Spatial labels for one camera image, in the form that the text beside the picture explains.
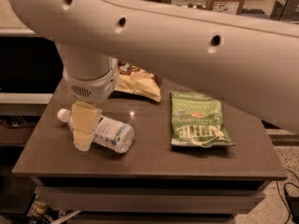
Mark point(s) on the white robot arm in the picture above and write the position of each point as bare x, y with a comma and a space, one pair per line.
248, 63

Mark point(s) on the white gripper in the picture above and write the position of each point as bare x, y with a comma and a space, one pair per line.
90, 89

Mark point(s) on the sea salt chips bag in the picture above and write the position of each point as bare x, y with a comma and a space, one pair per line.
135, 80

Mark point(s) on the green kettle chips bag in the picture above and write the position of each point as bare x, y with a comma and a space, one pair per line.
197, 121

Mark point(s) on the clear plastic water bottle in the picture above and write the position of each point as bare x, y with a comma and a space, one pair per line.
113, 134

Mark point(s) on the right metal glass bracket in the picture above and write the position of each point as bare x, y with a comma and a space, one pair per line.
285, 10

